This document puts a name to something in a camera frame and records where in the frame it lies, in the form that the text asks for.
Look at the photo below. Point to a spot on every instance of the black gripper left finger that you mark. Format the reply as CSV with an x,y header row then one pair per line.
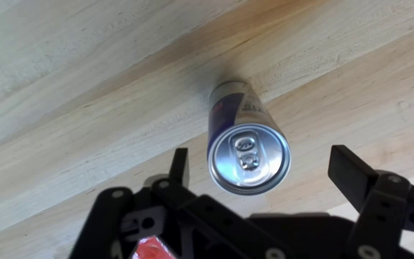
x,y
193,210

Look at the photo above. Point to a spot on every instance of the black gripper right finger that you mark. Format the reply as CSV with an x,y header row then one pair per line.
x,y
380,202

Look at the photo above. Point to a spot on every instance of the blue silver energy drink can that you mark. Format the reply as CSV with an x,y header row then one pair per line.
x,y
248,144

